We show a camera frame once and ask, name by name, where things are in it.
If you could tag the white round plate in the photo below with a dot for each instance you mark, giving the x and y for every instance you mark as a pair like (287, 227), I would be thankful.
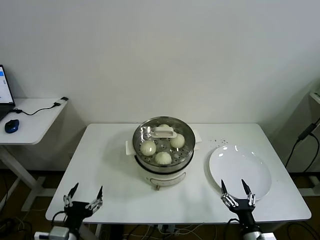
(237, 165)

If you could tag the white power strip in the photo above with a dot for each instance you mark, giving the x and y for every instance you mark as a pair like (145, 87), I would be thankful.
(163, 228)

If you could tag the white steamed baozi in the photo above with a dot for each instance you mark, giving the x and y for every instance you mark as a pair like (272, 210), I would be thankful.
(177, 141)
(163, 125)
(148, 148)
(163, 158)

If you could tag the white shelf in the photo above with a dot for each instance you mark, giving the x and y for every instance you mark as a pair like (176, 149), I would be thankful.
(316, 96)

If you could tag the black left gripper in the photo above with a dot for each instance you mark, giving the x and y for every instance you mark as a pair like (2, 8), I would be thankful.
(76, 211)

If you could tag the white electric cooker base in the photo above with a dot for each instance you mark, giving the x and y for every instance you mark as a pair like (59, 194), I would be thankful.
(162, 180)

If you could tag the blue computer mouse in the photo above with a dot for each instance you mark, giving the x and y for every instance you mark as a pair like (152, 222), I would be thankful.
(11, 125)

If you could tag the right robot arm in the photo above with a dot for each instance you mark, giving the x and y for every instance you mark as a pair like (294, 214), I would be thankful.
(252, 235)

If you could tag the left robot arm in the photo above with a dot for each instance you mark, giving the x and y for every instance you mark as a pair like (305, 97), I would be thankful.
(73, 233)

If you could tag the white side desk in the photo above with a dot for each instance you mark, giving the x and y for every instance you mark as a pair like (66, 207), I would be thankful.
(32, 130)

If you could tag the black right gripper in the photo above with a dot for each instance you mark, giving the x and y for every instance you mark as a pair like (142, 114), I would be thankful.
(243, 208)

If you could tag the dark crumbs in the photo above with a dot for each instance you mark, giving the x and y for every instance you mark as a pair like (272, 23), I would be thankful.
(223, 141)

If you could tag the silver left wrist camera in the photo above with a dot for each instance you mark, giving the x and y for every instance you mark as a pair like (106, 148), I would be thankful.
(58, 232)

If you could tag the black laptop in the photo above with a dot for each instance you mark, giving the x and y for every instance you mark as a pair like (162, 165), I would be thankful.
(4, 87)

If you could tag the steel steamer basket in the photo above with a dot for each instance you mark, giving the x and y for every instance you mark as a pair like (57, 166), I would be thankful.
(162, 169)

